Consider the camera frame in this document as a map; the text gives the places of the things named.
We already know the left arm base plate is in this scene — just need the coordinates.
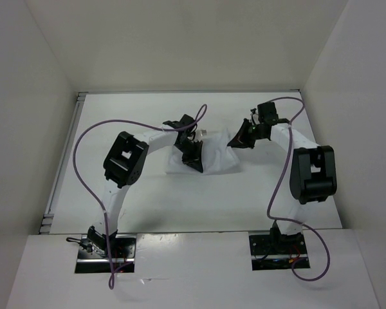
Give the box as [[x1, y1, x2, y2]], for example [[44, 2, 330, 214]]
[[66, 234, 136, 274]]

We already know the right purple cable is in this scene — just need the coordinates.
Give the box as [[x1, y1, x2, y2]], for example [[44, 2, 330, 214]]
[[266, 97, 331, 281]]

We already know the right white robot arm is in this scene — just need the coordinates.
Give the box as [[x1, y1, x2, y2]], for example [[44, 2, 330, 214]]
[[228, 101, 337, 253]]

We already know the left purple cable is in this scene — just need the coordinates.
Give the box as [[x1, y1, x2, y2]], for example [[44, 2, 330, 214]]
[[73, 103, 208, 290]]

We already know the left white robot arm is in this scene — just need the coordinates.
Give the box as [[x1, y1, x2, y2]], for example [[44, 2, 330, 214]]
[[87, 114, 204, 258]]

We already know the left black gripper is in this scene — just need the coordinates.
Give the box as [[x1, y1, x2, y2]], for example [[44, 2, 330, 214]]
[[175, 138, 203, 173]]

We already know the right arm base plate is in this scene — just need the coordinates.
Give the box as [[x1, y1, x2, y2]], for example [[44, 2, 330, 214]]
[[248, 232, 310, 271]]

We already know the purple cable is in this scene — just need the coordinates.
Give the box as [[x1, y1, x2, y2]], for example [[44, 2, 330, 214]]
[[73, 103, 208, 290], [266, 97, 331, 281]]

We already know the white skirt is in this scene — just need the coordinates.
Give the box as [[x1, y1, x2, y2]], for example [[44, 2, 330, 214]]
[[165, 127, 241, 176]]

